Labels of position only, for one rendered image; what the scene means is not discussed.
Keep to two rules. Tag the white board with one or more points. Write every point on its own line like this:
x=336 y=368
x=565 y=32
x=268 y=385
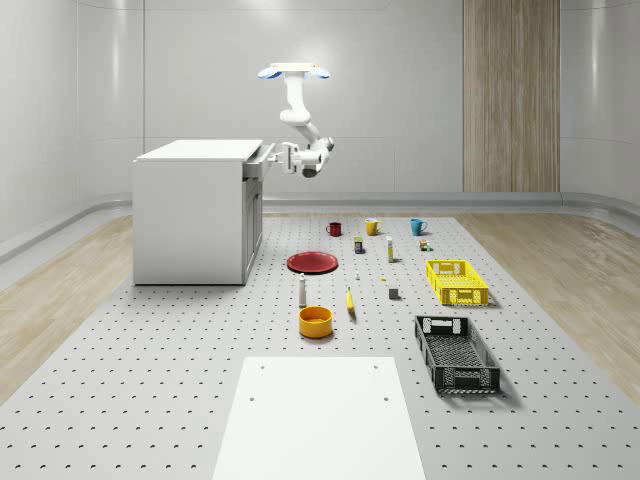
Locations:
x=318 y=420

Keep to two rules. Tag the dark grey basket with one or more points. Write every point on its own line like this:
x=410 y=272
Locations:
x=455 y=356

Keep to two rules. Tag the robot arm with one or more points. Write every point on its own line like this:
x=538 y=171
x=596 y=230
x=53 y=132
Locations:
x=296 y=112

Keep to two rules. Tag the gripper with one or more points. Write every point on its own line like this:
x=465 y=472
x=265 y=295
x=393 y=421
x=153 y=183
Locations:
x=288 y=159

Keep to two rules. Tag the yellow mug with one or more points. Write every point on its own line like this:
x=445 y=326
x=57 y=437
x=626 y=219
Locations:
x=372 y=227

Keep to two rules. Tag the white cabinet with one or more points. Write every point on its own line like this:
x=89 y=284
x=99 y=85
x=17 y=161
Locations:
x=190 y=215

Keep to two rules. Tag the red mug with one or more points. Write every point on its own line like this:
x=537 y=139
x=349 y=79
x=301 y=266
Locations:
x=335 y=229

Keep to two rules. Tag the grey cube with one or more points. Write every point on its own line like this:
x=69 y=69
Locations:
x=394 y=293

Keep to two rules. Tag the yellow bowl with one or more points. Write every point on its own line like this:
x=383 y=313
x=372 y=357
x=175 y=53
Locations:
x=315 y=322

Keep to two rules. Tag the red plate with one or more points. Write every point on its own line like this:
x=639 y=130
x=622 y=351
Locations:
x=312 y=262

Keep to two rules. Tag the white yellow tall box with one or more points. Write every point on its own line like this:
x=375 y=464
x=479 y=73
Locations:
x=390 y=249

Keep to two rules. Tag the blue mug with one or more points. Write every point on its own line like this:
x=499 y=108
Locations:
x=417 y=226

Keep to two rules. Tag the small white bottle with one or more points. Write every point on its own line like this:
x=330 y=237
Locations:
x=302 y=292

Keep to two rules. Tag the yellow basket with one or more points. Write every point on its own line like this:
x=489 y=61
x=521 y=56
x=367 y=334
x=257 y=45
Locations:
x=456 y=281

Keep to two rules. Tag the puzzle cube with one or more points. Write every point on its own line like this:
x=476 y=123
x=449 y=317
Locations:
x=425 y=245

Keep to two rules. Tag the white drawer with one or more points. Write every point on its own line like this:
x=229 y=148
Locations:
x=256 y=159

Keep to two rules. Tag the banana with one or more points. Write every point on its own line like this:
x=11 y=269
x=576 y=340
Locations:
x=350 y=301

